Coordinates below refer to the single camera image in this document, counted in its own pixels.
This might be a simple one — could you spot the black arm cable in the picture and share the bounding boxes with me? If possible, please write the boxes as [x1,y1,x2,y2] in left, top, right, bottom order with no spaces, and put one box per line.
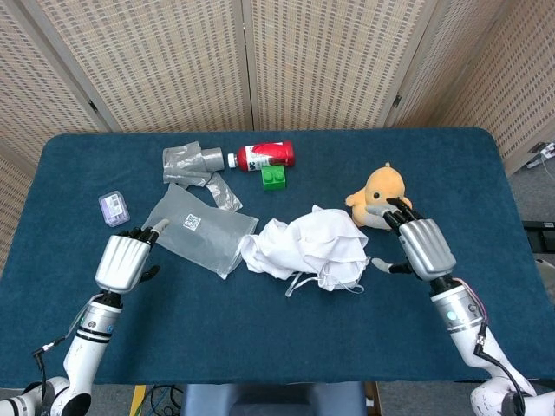
[472,333,528,416]
[32,337,67,393]

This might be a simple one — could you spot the white clothes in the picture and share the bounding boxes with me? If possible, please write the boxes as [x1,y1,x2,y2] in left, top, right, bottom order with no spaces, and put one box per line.
[238,205,371,298]

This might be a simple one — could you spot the green building block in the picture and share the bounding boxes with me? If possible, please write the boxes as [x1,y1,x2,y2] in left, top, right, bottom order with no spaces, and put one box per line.
[260,165,288,192]

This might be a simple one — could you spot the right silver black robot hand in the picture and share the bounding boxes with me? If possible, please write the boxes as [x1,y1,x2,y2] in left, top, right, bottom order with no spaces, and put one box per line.
[366,197,458,282]

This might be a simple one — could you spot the white power strip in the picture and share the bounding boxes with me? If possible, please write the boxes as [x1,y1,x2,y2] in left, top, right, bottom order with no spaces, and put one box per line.
[526,141,555,169]

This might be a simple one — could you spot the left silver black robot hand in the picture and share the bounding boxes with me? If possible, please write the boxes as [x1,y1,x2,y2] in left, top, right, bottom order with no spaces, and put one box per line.
[94,218,171,295]

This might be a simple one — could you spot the floor cables bundle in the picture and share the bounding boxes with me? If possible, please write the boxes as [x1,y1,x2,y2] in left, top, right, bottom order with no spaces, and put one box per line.
[145,383,186,416]

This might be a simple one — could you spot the woven folding screen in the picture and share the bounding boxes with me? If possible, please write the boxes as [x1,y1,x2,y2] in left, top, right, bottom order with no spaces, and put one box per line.
[0,0,555,278]

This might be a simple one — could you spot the blue felt table cover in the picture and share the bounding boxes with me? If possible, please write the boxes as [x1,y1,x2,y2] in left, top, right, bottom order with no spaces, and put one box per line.
[0,126,555,388]

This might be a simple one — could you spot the small clear plastic box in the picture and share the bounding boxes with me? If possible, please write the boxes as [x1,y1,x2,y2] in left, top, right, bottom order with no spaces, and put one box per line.
[97,190,132,228]

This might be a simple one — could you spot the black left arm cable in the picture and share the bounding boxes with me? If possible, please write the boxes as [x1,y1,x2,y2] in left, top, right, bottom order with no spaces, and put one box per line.
[32,337,67,393]

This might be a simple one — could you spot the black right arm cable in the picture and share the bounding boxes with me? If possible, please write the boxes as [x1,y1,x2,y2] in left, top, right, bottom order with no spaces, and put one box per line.
[472,333,528,416]

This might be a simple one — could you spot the yellow plush toy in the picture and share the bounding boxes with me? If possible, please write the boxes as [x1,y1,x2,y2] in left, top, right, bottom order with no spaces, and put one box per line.
[344,161,414,231]

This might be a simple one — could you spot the grey garbage bag roll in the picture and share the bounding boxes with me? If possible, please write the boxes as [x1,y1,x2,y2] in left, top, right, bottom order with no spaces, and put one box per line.
[161,140,244,213]

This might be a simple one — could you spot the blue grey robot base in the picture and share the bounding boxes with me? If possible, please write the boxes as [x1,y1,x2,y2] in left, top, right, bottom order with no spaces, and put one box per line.
[180,381,368,416]

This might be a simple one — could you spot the clear plastic bag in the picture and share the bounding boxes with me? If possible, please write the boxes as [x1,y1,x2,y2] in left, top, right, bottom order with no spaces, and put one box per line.
[141,182,260,281]

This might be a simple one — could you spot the red juice bottle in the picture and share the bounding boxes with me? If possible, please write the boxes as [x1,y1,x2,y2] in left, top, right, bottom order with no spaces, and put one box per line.
[227,140,297,172]

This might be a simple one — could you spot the black equipment box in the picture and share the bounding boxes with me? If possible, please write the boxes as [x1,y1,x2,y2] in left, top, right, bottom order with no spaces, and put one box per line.
[522,219,555,252]

